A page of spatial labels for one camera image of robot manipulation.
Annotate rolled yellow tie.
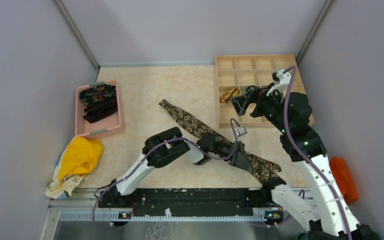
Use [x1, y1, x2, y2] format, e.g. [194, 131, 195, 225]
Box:
[219, 87, 240, 104]

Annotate white patterned cloth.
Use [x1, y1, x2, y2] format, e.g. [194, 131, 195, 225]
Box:
[44, 159, 90, 200]

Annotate brown floral patterned tie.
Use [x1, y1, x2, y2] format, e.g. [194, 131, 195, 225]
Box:
[159, 99, 282, 183]

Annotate orange cloth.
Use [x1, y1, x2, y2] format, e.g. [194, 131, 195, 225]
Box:
[329, 156, 360, 205]

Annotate green bin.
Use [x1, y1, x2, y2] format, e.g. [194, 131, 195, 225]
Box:
[295, 229, 383, 240]

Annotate yellow cloth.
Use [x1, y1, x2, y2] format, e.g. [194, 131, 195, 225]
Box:
[57, 136, 104, 181]

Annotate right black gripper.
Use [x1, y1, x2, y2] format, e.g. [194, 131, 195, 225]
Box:
[229, 84, 291, 133]

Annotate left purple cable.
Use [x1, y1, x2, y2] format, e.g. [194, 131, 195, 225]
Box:
[91, 118, 243, 232]

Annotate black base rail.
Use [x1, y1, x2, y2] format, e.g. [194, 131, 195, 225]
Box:
[98, 188, 281, 217]

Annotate dark ties in basket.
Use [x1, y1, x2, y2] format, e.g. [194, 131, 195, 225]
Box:
[78, 83, 118, 124]

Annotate wooden compartment tray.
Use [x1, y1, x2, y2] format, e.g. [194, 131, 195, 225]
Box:
[215, 54, 297, 129]

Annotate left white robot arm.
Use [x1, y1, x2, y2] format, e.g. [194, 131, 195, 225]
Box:
[97, 127, 254, 208]

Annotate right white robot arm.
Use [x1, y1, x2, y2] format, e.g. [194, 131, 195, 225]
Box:
[230, 66, 377, 240]

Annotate pink plastic basket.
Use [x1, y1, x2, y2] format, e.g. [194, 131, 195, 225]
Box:
[75, 80, 125, 139]

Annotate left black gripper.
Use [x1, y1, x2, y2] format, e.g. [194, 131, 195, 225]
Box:
[210, 139, 254, 171]

